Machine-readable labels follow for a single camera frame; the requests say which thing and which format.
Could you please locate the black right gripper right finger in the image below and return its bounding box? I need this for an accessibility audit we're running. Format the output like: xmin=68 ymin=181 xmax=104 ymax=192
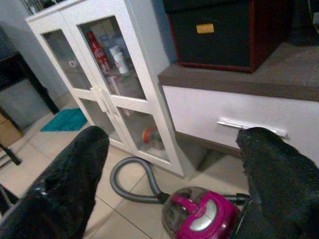
xmin=232 ymin=126 xmax=319 ymax=239

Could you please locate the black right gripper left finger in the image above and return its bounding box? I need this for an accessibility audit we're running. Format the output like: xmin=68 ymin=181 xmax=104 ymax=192
xmin=0 ymin=125 xmax=111 ymax=239

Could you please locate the black chair leg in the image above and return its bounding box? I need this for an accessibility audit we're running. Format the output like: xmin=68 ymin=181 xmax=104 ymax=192
xmin=0 ymin=143 xmax=22 ymax=166

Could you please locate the teal floor mat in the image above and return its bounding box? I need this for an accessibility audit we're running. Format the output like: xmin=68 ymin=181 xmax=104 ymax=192
xmin=40 ymin=108 xmax=88 ymax=132

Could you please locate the small cardboard box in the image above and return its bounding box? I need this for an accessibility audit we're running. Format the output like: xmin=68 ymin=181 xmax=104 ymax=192
xmin=0 ymin=113 xmax=24 ymax=147

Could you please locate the magenta canister vacuum cleaner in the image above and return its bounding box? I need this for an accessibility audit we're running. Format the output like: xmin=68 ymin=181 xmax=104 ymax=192
xmin=161 ymin=186 xmax=242 ymax=239

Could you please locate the white glass-door cabinet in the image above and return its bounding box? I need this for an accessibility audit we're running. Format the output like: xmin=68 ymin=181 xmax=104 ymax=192
xmin=24 ymin=0 xmax=192 ymax=180

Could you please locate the red and yellow jar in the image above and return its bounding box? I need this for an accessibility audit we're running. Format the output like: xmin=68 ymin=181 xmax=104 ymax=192
xmin=142 ymin=127 xmax=159 ymax=143

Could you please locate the white drawer unit brown top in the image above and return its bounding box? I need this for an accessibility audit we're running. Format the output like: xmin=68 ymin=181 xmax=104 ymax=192
xmin=158 ymin=42 xmax=319 ymax=175

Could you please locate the black desk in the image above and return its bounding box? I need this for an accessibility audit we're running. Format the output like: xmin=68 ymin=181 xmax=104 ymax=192
xmin=0 ymin=23 xmax=60 ymax=132

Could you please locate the white bottle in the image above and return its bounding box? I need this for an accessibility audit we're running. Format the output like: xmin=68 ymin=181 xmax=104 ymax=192
xmin=109 ymin=45 xmax=129 ymax=75

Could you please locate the red package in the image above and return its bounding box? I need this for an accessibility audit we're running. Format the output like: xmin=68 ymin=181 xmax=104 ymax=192
xmin=86 ymin=31 xmax=112 ymax=73

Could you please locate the dark red shelf cube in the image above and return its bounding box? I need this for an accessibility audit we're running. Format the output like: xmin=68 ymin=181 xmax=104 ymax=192
xmin=163 ymin=0 xmax=295 ymax=73

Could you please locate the black box with yellow label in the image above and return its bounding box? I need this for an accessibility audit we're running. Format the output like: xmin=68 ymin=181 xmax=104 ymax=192
xmin=170 ymin=2 xmax=252 ymax=69

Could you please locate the grey vacuum hose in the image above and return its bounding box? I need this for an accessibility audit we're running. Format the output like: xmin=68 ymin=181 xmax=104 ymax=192
xmin=110 ymin=156 xmax=250 ymax=204

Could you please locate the silver drawer handle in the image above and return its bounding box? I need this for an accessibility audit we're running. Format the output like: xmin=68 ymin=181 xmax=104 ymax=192
xmin=217 ymin=119 xmax=290 ymax=139

